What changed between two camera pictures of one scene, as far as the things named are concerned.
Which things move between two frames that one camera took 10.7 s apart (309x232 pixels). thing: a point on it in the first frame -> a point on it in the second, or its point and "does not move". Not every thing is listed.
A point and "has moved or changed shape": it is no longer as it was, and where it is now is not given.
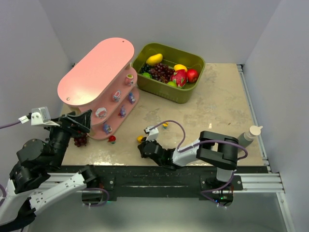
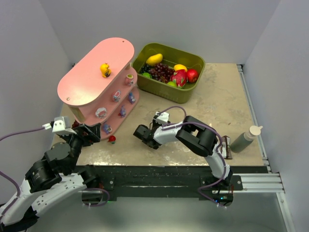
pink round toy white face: [101, 112] does not move
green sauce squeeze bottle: [246, 137] does not move
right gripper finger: [141, 147] -> [142, 132]
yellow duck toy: [139, 138] has moved or changed shape
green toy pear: [172, 83] does not move
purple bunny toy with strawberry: [107, 128] does not move
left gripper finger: [84, 119] -> [93, 132]
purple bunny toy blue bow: [131, 98] does not move
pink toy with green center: [129, 79] does not move
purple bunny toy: [123, 111] does not move
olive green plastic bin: [171, 58] does not move
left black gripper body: [70, 124] -> [87, 135]
